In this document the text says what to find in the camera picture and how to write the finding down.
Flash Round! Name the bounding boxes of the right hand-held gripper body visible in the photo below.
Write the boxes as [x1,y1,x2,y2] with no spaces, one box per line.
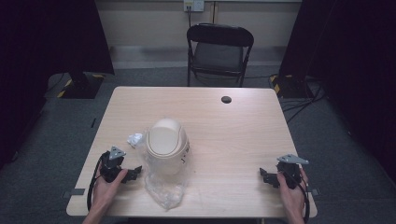
[276,154,310,190]

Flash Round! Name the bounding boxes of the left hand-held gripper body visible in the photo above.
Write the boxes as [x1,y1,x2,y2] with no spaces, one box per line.
[99,146,127,184]

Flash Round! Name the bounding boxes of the person's left hand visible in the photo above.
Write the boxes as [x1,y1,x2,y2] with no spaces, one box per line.
[91,167,129,214]

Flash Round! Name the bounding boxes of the person's right hand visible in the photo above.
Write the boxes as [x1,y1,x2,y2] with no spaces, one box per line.
[276,167,310,220]

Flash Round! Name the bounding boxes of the crumpled white paper ball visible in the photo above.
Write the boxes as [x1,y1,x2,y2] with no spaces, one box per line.
[126,133,145,147]

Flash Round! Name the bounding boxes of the clear plastic bag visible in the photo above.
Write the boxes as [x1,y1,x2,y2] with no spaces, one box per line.
[135,133,191,212]

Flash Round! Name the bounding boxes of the beige swing-lid trash bin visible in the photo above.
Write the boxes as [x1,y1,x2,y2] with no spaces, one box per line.
[145,118,191,175]

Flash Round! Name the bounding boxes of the black stand base striped tape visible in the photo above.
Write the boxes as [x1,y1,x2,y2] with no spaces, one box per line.
[269,74,313,100]
[56,71,106,100]

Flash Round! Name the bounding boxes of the black folding chair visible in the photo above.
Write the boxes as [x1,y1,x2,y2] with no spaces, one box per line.
[186,22,255,89]

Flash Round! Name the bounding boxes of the black curtain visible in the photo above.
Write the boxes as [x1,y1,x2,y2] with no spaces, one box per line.
[0,0,116,171]
[278,0,396,185]

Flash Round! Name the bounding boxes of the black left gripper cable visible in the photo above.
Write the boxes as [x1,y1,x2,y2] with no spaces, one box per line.
[86,152,107,213]

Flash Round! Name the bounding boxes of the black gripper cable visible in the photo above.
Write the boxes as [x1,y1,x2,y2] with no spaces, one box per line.
[289,169,311,224]
[86,152,107,213]

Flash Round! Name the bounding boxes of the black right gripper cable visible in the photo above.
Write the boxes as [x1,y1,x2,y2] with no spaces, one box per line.
[289,169,311,224]

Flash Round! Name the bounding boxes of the black floor cables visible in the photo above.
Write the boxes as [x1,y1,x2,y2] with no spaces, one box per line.
[268,73,327,124]

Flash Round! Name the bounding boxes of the white wall outlet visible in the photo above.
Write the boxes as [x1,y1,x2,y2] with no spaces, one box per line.
[183,0,205,13]

